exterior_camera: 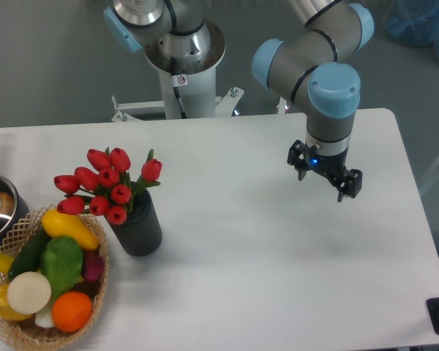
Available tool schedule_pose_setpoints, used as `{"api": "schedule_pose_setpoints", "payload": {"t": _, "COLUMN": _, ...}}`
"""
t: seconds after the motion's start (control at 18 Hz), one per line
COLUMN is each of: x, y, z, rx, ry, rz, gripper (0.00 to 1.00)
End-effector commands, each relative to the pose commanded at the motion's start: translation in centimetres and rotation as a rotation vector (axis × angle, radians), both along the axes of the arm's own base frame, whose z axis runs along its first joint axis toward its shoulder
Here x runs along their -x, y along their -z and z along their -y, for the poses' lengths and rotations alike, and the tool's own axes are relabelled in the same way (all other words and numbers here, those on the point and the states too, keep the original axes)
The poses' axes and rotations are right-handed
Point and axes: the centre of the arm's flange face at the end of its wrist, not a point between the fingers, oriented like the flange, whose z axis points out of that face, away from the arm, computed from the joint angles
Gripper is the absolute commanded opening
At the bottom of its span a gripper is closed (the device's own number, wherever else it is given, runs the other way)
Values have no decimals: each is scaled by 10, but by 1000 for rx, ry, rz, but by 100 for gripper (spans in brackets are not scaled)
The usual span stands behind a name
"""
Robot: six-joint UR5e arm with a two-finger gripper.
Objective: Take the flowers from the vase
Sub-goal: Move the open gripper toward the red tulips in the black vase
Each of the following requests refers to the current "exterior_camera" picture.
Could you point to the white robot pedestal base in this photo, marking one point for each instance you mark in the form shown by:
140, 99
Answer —
183, 96

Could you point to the green lettuce leaf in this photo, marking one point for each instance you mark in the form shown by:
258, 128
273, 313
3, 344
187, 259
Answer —
61, 264

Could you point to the purple red onion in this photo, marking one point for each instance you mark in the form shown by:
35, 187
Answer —
93, 266

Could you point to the blue plastic bag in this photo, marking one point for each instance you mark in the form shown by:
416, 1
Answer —
413, 23

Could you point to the yellow bell pepper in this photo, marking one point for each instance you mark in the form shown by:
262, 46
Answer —
6, 311

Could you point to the yellow banana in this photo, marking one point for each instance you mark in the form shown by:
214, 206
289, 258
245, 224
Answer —
6, 262

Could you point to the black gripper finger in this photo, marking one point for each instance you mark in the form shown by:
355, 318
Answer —
296, 158
348, 183

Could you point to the orange fruit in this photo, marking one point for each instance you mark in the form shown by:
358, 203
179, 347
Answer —
71, 311

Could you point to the dark grey ribbed vase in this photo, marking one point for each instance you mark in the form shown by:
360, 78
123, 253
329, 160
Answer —
140, 234

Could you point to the yellow squash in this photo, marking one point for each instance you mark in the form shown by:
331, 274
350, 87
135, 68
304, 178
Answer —
57, 225

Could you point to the white leek stalk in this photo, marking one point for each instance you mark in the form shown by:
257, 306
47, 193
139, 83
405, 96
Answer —
44, 318

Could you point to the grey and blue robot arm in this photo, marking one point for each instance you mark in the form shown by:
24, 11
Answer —
311, 74

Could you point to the dark green cucumber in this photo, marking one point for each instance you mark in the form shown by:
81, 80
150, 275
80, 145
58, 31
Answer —
29, 257

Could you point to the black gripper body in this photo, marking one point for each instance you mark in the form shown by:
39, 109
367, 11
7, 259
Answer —
330, 167

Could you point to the red tulip bouquet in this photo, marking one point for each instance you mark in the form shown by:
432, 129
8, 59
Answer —
107, 188

